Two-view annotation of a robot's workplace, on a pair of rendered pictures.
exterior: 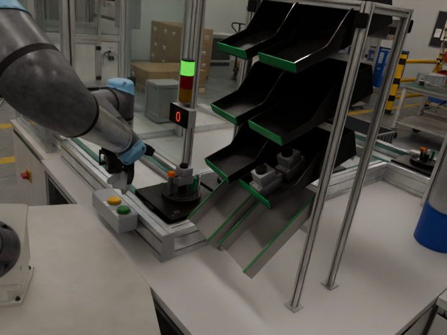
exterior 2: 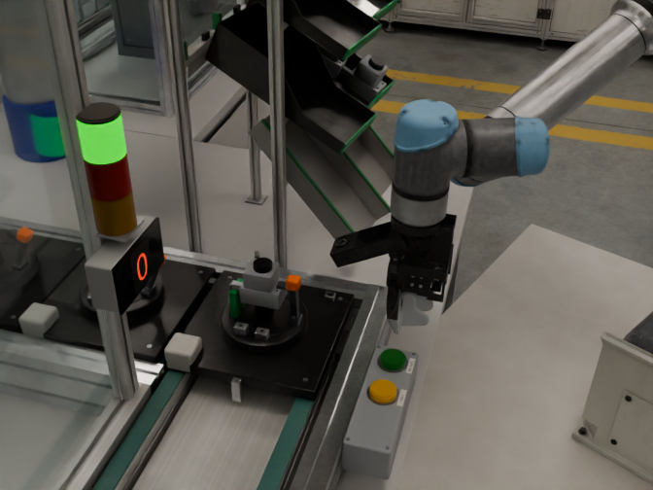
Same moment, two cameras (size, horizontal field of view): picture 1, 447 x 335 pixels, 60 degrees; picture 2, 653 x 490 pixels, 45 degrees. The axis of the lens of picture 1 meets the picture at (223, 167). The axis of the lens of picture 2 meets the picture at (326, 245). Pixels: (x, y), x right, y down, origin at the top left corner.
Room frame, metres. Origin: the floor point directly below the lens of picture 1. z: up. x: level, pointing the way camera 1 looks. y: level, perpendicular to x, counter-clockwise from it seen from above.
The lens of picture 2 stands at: (1.65, 1.00, 1.80)
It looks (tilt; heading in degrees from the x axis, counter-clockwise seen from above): 35 degrees down; 238
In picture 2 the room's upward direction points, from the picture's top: 1 degrees clockwise
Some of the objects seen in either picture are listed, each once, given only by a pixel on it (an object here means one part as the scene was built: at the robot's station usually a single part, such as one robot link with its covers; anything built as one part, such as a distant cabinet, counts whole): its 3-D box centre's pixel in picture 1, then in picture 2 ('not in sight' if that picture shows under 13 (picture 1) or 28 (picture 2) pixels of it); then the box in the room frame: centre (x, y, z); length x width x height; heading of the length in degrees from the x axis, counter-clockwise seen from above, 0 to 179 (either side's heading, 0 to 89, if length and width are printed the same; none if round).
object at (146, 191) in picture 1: (181, 198); (264, 329); (1.23, 0.14, 0.96); 0.24 x 0.24 x 0.02; 43
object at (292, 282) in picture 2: (172, 181); (289, 297); (1.20, 0.17, 1.04); 0.04 x 0.02 x 0.08; 133
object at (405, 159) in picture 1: (426, 156); not in sight; (1.92, -1.04, 1.01); 0.24 x 0.24 x 0.13; 43
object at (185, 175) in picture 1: (185, 173); (257, 279); (1.23, 0.13, 1.06); 0.08 x 0.04 x 0.07; 133
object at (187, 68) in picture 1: (187, 68); (101, 135); (1.45, 0.18, 1.38); 0.05 x 0.05 x 0.05
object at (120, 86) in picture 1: (120, 99); (427, 149); (1.08, 0.32, 1.33); 0.09 x 0.08 x 0.11; 154
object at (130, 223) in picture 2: (185, 94); (114, 208); (1.45, 0.18, 1.28); 0.05 x 0.05 x 0.05
